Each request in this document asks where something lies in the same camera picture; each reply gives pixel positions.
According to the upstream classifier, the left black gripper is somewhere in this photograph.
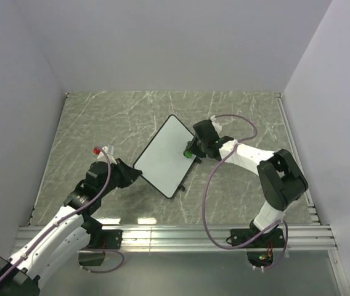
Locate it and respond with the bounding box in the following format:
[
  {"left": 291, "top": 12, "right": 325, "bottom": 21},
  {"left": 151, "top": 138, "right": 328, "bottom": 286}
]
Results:
[{"left": 99, "top": 158, "right": 142, "bottom": 197}]

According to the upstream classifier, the green whiteboard eraser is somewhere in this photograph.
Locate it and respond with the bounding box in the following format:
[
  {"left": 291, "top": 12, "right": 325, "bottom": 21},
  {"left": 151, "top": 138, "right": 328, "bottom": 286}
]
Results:
[{"left": 183, "top": 141, "right": 193, "bottom": 158}]

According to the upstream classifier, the small black-framed whiteboard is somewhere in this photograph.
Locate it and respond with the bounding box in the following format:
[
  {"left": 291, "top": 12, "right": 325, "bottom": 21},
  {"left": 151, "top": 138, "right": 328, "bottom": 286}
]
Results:
[{"left": 132, "top": 115, "right": 200, "bottom": 199}]

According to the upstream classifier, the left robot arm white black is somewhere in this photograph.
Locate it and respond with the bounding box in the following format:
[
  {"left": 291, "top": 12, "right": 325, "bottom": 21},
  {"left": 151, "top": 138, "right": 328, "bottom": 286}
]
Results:
[{"left": 0, "top": 158, "right": 142, "bottom": 295}]

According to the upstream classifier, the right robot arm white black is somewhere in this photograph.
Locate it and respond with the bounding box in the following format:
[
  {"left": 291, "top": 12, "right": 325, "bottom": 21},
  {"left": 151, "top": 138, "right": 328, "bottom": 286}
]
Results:
[{"left": 184, "top": 115, "right": 309, "bottom": 249}]

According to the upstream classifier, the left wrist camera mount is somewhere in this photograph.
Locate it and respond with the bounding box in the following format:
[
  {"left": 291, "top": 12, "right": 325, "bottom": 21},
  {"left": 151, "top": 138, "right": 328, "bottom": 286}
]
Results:
[{"left": 92, "top": 144, "right": 116, "bottom": 163}]

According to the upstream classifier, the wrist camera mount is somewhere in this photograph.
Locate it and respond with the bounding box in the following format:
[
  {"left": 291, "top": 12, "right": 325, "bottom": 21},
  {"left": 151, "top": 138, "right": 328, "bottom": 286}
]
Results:
[
  {"left": 210, "top": 115, "right": 222, "bottom": 133},
  {"left": 92, "top": 144, "right": 116, "bottom": 163}
]

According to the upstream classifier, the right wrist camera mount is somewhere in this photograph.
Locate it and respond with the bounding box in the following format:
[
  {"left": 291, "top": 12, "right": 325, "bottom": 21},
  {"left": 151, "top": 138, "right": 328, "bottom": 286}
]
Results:
[{"left": 210, "top": 115, "right": 222, "bottom": 133}]

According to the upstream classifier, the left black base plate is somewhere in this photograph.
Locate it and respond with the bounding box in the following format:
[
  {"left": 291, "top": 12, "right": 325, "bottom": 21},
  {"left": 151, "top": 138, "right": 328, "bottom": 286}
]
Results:
[{"left": 87, "top": 229, "right": 123, "bottom": 250}]

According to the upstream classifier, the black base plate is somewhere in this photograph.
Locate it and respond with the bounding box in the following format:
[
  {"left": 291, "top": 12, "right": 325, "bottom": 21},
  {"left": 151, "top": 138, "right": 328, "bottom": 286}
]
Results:
[
  {"left": 226, "top": 228, "right": 286, "bottom": 249},
  {"left": 87, "top": 229, "right": 123, "bottom": 250}
]

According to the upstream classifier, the aluminium front rail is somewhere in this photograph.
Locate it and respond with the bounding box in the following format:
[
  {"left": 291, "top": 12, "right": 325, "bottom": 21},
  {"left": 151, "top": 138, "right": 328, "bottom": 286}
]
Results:
[{"left": 103, "top": 224, "right": 338, "bottom": 252}]

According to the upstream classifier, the aluminium rail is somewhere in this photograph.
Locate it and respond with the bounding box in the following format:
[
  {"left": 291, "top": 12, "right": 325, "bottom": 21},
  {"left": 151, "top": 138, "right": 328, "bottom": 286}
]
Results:
[
  {"left": 274, "top": 92, "right": 322, "bottom": 225},
  {"left": 103, "top": 224, "right": 338, "bottom": 252}
]

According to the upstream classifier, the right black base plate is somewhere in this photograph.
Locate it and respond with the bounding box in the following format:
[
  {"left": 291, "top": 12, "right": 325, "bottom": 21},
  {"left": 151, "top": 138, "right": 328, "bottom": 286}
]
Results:
[{"left": 226, "top": 228, "right": 286, "bottom": 249}]

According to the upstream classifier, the aluminium right side rail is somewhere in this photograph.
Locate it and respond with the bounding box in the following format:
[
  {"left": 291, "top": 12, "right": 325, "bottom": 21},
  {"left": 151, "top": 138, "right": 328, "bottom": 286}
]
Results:
[{"left": 274, "top": 92, "right": 322, "bottom": 225}]

